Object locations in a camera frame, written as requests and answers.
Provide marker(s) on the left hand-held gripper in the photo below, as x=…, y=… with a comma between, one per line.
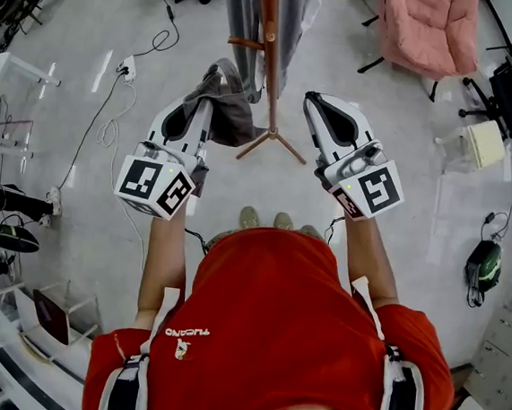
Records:
x=139, y=179

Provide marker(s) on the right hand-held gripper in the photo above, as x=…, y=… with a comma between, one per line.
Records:
x=379, y=189

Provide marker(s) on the wooden coat stand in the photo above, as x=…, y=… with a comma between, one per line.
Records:
x=269, y=65

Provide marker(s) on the person's right forearm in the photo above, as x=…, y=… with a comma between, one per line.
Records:
x=368, y=260

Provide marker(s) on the person's left forearm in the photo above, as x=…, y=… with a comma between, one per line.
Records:
x=165, y=254

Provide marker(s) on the grey clothes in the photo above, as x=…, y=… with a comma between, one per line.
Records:
x=242, y=18

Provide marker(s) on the person's left hand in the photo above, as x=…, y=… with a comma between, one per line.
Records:
x=199, y=180

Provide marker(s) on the white power strip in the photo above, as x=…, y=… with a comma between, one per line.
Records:
x=129, y=66

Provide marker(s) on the person's right olive shoe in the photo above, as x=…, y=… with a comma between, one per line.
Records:
x=283, y=221

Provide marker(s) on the person's olive shoe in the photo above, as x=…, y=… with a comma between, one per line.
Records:
x=283, y=221
x=249, y=218

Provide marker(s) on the person's left olive shoe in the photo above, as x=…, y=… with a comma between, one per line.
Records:
x=249, y=218

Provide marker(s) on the pink cushioned chair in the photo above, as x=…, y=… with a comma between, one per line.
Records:
x=426, y=31

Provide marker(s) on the cream stool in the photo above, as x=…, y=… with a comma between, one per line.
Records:
x=485, y=142

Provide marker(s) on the black power adapter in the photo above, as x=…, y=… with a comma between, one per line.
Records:
x=490, y=217

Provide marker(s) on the white table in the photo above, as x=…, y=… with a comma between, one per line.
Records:
x=8, y=63

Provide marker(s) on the person's red shirt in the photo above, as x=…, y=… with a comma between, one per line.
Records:
x=272, y=314

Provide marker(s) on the green black helmet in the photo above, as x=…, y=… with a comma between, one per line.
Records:
x=486, y=267

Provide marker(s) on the dark brown board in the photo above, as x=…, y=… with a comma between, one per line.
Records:
x=51, y=315

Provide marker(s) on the grey drawer cabinet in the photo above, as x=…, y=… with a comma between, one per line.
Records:
x=503, y=349

